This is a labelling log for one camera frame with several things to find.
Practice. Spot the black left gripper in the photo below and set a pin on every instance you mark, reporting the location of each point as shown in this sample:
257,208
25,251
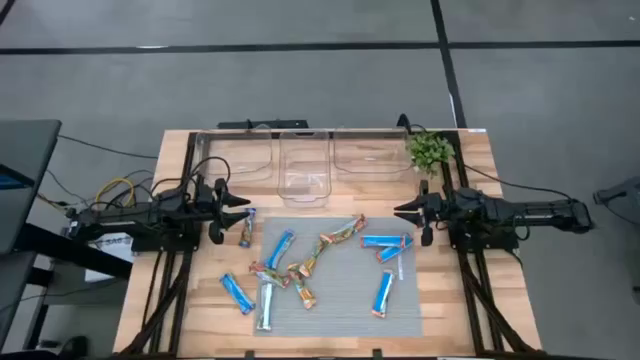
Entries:
210,205

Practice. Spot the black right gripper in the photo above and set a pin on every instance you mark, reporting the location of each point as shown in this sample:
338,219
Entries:
436,207

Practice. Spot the red green granola bar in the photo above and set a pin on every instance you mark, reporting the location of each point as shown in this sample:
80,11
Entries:
345,231
270,274

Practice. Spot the orange green granola bar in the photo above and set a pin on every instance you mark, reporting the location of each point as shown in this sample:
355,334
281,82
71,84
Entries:
314,257
302,291

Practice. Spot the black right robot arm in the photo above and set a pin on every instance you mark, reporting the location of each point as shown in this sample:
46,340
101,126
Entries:
525,210

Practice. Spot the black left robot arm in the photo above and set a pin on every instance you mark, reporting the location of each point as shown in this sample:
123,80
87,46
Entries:
130,217

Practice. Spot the blue red granola bar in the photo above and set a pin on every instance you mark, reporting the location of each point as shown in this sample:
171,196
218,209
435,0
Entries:
382,241

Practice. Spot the silver blue granola bar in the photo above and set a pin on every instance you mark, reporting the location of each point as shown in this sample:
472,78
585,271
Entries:
265,306

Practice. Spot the clear plastic bin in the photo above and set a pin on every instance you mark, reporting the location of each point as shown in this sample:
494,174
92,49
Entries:
305,170
372,155
240,160

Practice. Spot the thin white strip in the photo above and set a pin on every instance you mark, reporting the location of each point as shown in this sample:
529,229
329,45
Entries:
400,267

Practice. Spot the potted green plant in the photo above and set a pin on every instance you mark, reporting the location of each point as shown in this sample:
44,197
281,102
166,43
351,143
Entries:
429,150

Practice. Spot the grey woven placemat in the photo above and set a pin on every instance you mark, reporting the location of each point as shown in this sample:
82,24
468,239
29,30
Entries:
345,295

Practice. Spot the white printed box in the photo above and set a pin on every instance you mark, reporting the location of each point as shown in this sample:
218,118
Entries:
112,243

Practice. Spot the black table edge clamp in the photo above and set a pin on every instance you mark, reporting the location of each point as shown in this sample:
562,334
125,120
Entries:
249,354
377,353

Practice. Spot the black desk beam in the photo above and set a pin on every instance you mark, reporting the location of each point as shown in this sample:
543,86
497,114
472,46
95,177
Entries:
75,250

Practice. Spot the grey chair base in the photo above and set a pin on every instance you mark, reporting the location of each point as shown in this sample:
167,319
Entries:
622,197

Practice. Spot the dark grey desk top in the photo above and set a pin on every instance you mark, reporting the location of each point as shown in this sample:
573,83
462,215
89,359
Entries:
25,165
12,285

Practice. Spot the black mount bar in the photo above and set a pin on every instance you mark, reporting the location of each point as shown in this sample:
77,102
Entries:
260,124

